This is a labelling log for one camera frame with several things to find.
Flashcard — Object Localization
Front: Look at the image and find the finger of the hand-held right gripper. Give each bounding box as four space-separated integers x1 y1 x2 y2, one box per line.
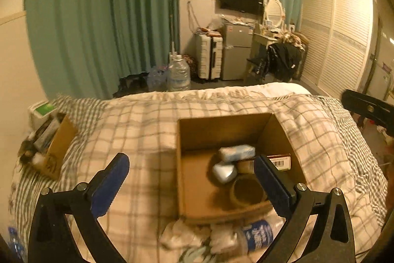
342 89 394 137

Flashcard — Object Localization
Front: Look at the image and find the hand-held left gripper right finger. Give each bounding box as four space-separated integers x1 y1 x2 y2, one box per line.
254 155 356 263

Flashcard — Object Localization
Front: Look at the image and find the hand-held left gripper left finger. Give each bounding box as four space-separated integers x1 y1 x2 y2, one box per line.
28 152 130 263

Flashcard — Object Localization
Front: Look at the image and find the flat box with barcode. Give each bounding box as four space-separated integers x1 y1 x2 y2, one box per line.
266 154 291 171

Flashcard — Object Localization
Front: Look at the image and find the brown tape roll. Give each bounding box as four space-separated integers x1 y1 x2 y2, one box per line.
229 176 269 210

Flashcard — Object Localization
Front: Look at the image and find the grey gingham bedsheet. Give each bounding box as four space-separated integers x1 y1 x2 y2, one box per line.
9 94 389 251

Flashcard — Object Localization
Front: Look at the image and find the blue white tissue pack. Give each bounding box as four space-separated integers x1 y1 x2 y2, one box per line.
218 144 256 163

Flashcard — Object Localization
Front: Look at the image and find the small pale blue packet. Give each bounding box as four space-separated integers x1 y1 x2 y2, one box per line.
212 163 238 184

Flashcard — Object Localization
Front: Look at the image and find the blue labelled plastic packet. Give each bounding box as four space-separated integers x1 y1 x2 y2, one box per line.
235 215 285 253

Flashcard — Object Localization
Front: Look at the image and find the small cluttered cardboard box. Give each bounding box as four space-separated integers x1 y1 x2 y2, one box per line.
18 112 79 180

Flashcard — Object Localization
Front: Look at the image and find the white louvered wardrobe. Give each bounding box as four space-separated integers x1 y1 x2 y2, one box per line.
300 0 374 95

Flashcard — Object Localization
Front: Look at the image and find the crumpled white plastic bag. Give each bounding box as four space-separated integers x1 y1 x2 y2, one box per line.
158 218 213 249

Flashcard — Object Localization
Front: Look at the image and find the black jacket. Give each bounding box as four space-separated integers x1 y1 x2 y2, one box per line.
266 42 304 83

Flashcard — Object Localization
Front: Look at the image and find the black bag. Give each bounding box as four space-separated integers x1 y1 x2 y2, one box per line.
112 73 150 98

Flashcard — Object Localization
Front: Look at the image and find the white device with green top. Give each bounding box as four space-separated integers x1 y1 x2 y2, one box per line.
28 101 59 130

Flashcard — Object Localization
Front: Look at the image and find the patterned cloth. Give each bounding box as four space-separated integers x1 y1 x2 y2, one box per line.
279 32 309 50

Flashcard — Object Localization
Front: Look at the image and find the pack of plastic bottles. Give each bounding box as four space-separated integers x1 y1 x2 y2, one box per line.
147 66 169 91

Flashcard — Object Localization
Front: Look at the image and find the blue plastic bottle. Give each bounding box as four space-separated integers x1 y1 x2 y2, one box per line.
7 226 26 260

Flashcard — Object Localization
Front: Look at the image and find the black chair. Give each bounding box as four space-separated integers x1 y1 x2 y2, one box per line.
246 49 271 79

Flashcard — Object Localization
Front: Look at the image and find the large clear water jug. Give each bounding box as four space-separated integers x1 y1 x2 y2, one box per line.
167 54 191 92

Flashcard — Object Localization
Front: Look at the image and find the white dressing table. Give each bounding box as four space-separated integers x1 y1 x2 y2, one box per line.
251 30 280 61

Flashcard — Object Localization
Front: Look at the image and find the white oval vanity mirror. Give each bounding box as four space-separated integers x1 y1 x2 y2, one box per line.
263 0 285 30

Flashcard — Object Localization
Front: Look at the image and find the silver mini fridge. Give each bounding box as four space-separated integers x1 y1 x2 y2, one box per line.
221 22 255 81

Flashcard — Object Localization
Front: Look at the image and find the white hard suitcase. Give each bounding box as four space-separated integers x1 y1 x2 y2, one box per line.
196 34 224 80

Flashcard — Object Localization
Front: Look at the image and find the wide green curtain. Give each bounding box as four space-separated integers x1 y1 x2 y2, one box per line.
25 0 181 100

